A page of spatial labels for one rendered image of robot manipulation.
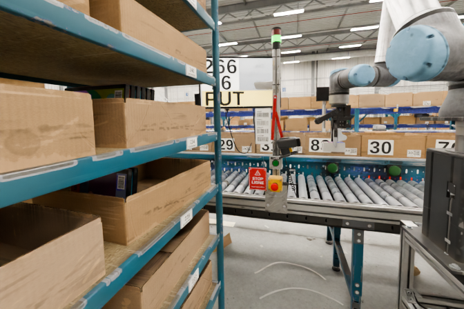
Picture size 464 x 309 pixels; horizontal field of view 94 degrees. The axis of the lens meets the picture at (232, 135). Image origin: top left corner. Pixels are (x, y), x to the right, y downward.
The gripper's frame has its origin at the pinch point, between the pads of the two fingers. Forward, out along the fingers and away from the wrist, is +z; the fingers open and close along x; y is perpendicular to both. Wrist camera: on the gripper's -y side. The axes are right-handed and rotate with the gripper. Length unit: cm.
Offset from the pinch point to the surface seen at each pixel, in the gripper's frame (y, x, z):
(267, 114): -33.0, -0.7, -15.9
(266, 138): -33.4, -0.7, -2.8
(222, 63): -59, 3, -46
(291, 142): -20.5, -6.6, -1.4
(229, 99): -55, 3, -25
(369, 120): 289, 928, 3
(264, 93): -35.9, 10.0, -28.2
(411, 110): 252, 506, -28
